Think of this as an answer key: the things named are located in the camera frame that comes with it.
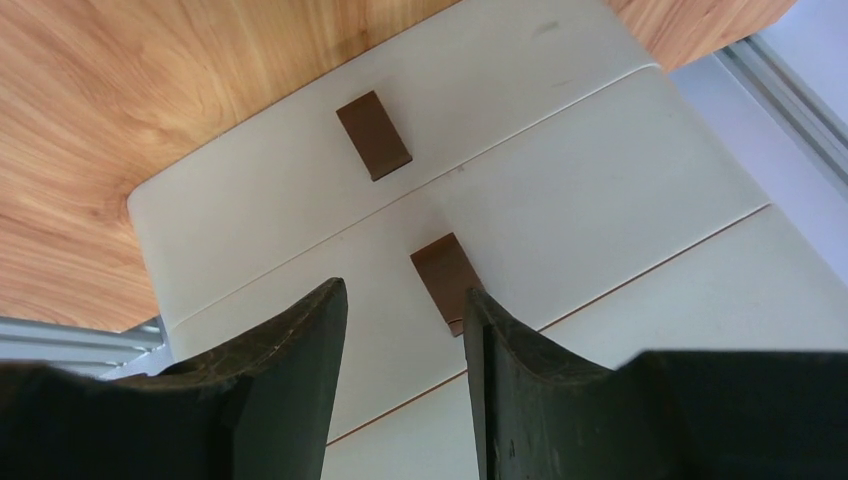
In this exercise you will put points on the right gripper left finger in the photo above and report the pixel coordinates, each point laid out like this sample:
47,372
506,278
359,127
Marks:
257,406

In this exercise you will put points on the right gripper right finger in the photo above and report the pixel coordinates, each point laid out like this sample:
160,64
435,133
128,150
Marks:
541,411

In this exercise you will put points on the white drawer storage box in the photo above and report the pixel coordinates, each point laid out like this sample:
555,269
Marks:
591,200

